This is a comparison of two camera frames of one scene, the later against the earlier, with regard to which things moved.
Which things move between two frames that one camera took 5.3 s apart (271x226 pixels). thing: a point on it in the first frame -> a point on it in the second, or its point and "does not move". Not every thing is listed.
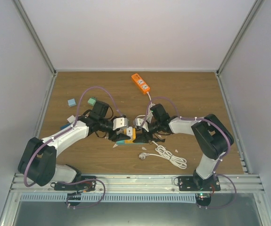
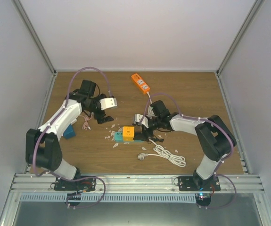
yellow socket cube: [134, 133] does not move
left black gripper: [115, 137] -> [105, 119]
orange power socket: [140, 84] does not move
